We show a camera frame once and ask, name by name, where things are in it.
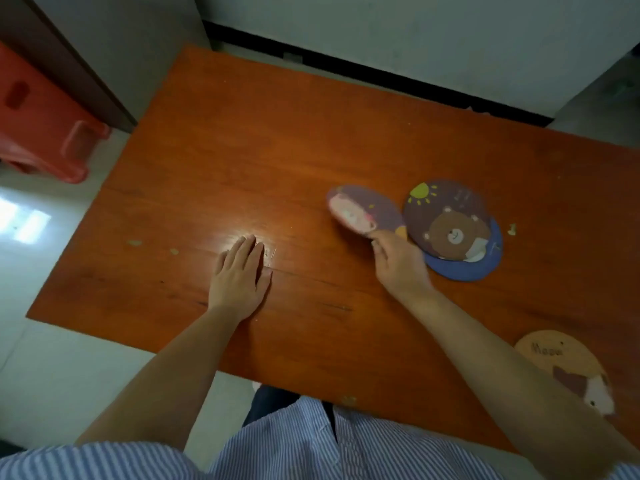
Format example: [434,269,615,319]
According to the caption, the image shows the orange plastic stool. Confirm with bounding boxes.
[0,42,112,185]

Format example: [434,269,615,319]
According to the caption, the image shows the person's right hand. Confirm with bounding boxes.
[369,229,436,301]

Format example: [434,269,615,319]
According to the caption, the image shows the yellow cat coaster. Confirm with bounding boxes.
[515,330,616,418]

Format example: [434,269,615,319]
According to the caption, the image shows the blue dog coaster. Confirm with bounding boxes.
[422,217,503,283]

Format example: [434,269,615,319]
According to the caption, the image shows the person's left hand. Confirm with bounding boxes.
[207,234,273,323]

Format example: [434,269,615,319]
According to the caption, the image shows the person's right forearm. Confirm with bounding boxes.
[395,289,640,480]

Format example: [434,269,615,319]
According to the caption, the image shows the orange wooden table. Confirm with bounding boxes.
[25,44,640,453]

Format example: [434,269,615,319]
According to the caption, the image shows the person's left forearm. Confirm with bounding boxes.
[75,304,243,453]

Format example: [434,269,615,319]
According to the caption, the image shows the purple pig coaster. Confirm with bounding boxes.
[327,184,409,241]

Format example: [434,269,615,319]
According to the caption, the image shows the blue striped shirt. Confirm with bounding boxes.
[0,397,640,480]

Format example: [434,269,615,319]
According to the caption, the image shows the purple bear coaster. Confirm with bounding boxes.
[402,179,491,263]

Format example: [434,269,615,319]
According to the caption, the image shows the dark blue trousers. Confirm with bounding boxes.
[242,384,301,428]

